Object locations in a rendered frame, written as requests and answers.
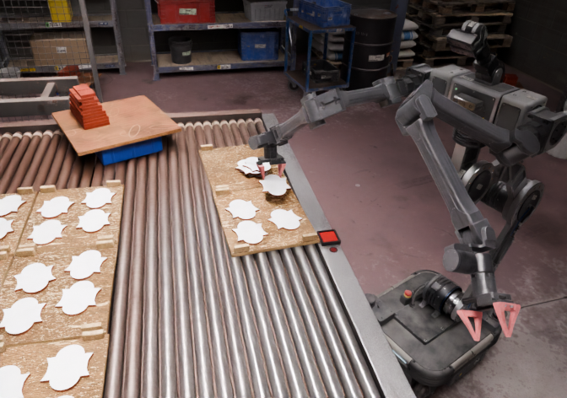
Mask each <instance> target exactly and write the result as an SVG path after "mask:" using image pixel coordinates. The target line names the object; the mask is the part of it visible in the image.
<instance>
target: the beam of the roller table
mask: <svg viewBox="0 0 567 398"><path fill-rule="evenodd" d="M262 123H263V126H264V128H265V131H266V132H268V131H270V130H269V128H270V127H272V126H275V125H277V124H279V123H278V120H277V118H276V116H275V115H274V114H273V113H271V114H262ZM277 154H280V155H282V156H283V157H284V161H285V162H286V166H285V168H284V170H283V173H284V175H285V177H286V178H287V180H288V182H289V186H290V187H291V189H292V191H293V193H294V194H295V196H296V198H297V200H298V201H299V203H300V205H301V206H302V208H303V210H304V212H305V214H306V216H307V217H308V219H309V220H310V223H311V225H312V226H313V228H314V230H315V231H316V233H317V231H321V230H328V229H332V228H331V226H330V224H329V222H328V221H327V218H326V216H325V214H324V212H323V211H322V209H321V206H320V204H319V202H318V201H317V199H316V196H315V194H314V192H313V190H312V189H311V186H310V184H309V182H308V180H307V179H306V177H305V174H304V172H303V170H302V169H301V167H300V164H299V162H298V160H297V158H296V157H295V155H294V152H293V150H292V148H291V147H290V145H289V143H287V144H285V145H283V146H277ZM315 246H316V249H317V251H318V253H319V256H320V257H321V260H322V263H323V265H324V267H325V269H326V271H327V275H328V276H329V278H330V281H331V283H332V285H333V288H334V290H335V292H336V295H337V297H338V300H339V302H340V304H341V306H342V308H343V311H344V314H345V315H346V317H347V320H348V323H349V325H350V327H351V329H352V332H353V334H354V336H355V339H356V341H357V343H358V345H359V348H360V351H361V352H362V354H363V357H364V360H365V362H366V364H367V366H368V368H369V371H370V373H371V376H372V378H373V380H374V382H375V385H376V388H377V389H378V391H379V393H380V396H381V398H416V396H415V394H414V393H413V390H412V388H411V386H410V384H409V383H408V380H407V378H406V376H405V374H404V372H403V371H402V368H401V366H400V364H399V362H398V361H397V358H396V356H395V354H394V352H393V351H392V348H391V346H390V344H389V342H388V340H387V339H386V336H385V334H384V332H383V330H382V329H381V326H380V324H379V322H378V320H377V319H376V317H375V314H374V312H373V310H372V308H371V307H370V304H369V302H368V300H367V298H366V297H365V294H364V292H363V290H362V288H361V286H360V285H359V282H358V280H357V278H356V276H355V275H354V272H353V270H352V268H351V266H350V265H349V263H348V260H347V258H346V256H345V254H344V253H343V250H342V248H341V246H340V245H327V246H322V245H321V242H320V243H316V244H315ZM331 247H336V248H337V252H335V253H333V252H331V251H330V250H329V249H330V248H331Z"/></svg>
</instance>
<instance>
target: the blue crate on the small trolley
mask: <svg viewBox="0 0 567 398"><path fill-rule="evenodd" d="M312 2H316V4H314V3H312ZM299 3H300V5H299V8H298V10H299V12H298V17H299V18H300V19H303V20H305V21H307V22H309V23H312V24H314V25H317V26H319V27H321V28H329V27H337V26H344V25H349V24H350V19H349V16H350V13H351V12H350V9H351V5H352V4H349V3H346V2H343V1H340V0H299Z"/></svg>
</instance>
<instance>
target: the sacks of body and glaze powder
mask: <svg viewBox="0 0 567 398"><path fill-rule="evenodd" d="M418 28H419V26H418V25H417V24H415V23H414V22H413V21H411V20H408V19H405V22H404V26H403V29H402V40H401V45H400V50H399V55H398V60H397V61H398V62H401V63H400V66H399V67H397V69H396V70H405V69H407V67H411V66H412V65H413V58H411V56H415V53H414V52H413V51H412V50H411V49H410V48H411V47H413V46H416V43H415V42H414V41H413V40H414V39H416V38H418V35H417V34H416V32H414V30H415V29H418ZM344 35H345V31H343V32H332V33H328V41H327V59H326V60H327V61H328V62H330V63H331V64H332V65H334V66H335V67H337V68H338V66H339V64H342V63H341V60H342V58H343V43H344V38H343V36H344ZM312 37H313V38H315V39H313V40H312V44H311V56H317V59H316V60H320V59H323V52H324V41H325V33H320V34H312Z"/></svg>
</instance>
